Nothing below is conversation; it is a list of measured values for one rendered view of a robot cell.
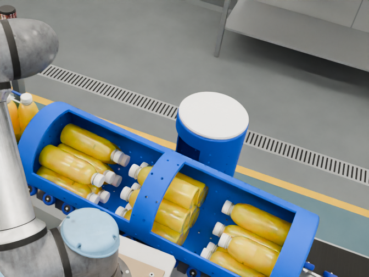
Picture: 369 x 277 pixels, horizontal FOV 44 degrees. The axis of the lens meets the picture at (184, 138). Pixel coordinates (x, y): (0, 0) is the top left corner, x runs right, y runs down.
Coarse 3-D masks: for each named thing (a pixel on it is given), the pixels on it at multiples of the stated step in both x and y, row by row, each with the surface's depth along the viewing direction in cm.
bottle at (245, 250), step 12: (228, 240) 126; (240, 240) 125; (252, 240) 126; (228, 252) 126; (240, 252) 124; (252, 252) 123; (264, 252) 123; (276, 252) 124; (252, 264) 123; (264, 264) 122
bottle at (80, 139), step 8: (64, 128) 146; (72, 128) 146; (80, 128) 147; (64, 136) 146; (72, 136) 145; (80, 136) 145; (88, 136) 144; (96, 136) 145; (72, 144) 145; (80, 144) 144; (88, 144) 144; (96, 144) 143; (104, 144) 143; (112, 144) 145; (88, 152) 144; (96, 152) 143; (104, 152) 143; (112, 152) 144; (104, 160) 145; (112, 160) 144
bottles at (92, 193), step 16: (64, 144) 149; (96, 160) 145; (128, 160) 152; (48, 176) 141; (112, 176) 144; (80, 192) 139; (96, 192) 146; (128, 208) 143; (192, 208) 136; (160, 224) 133; (192, 224) 144; (224, 224) 135; (176, 240) 130; (256, 240) 130; (208, 256) 129; (224, 256) 128; (240, 272) 125; (256, 272) 126
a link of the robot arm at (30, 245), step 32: (0, 32) 83; (0, 64) 83; (0, 96) 85; (0, 128) 85; (0, 160) 85; (0, 192) 85; (0, 224) 86; (32, 224) 88; (0, 256) 85; (32, 256) 87
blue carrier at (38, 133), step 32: (32, 128) 135; (96, 128) 155; (32, 160) 135; (160, 160) 130; (192, 160) 135; (64, 192) 134; (160, 192) 124; (224, 192) 145; (256, 192) 127; (128, 224) 129; (192, 256) 124; (288, 256) 115
